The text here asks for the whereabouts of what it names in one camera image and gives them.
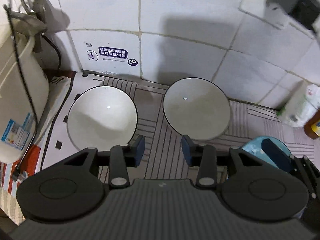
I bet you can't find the blue fried egg plate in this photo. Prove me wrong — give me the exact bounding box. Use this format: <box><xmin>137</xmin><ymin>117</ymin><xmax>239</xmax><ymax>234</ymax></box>
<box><xmin>241</xmin><ymin>136</ymin><xmax>291</xmax><ymax>168</ymax></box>

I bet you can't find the white bowl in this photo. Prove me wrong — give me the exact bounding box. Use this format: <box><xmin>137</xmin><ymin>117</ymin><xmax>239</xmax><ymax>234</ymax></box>
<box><xmin>162</xmin><ymin>77</ymin><xmax>232</xmax><ymax>141</ymax></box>
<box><xmin>67</xmin><ymin>86</ymin><xmax>138</xmax><ymax>151</ymax></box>

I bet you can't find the grey striped counter mat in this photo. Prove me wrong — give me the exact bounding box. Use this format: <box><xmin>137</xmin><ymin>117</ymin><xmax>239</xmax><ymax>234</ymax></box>
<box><xmin>37</xmin><ymin>72</ymin><xmax>319</xmax><ymax>179</ymax></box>

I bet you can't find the yellow label oil bottle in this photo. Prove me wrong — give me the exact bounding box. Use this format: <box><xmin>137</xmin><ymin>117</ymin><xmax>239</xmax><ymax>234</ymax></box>
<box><xmin>304</xmin><ymin>110</ymin><xmax>320</xmax><ymax>140</ymax></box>

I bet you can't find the white plastic salt bag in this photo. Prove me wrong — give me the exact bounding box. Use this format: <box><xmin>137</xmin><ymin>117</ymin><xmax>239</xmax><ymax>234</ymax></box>
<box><xmin>277</xmin><ymin>81</ymin><xmax>319</xmax><ymax>128</ymax></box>

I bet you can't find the black plug adapter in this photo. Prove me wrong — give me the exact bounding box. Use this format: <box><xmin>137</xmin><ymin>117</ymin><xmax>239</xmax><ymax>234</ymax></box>
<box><xmin>289</xmin><ymin>0</ymin><xmax>319</xmax><ymax>33</ymax></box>

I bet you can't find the metal gas valve pipe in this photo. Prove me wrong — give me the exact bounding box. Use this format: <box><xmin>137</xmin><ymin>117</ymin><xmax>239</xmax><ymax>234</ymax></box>
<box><xmin>15</xmin><ymin>0</ymin><xmax>66</xmax><ymax>53</ymax></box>

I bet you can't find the black rice cooker cable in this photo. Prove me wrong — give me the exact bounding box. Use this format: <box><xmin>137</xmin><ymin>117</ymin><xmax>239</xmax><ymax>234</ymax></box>
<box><xmin>3</xmin><ymin>4</ymin><xmax>39</xmax><ymax>183</ymax></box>

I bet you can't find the white wall socket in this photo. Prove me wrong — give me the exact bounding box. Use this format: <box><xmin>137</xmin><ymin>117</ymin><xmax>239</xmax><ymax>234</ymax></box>
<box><xmin>238</xmin><ymin>0</ymin><xmax>320</xmax><ymax>34</ymax></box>

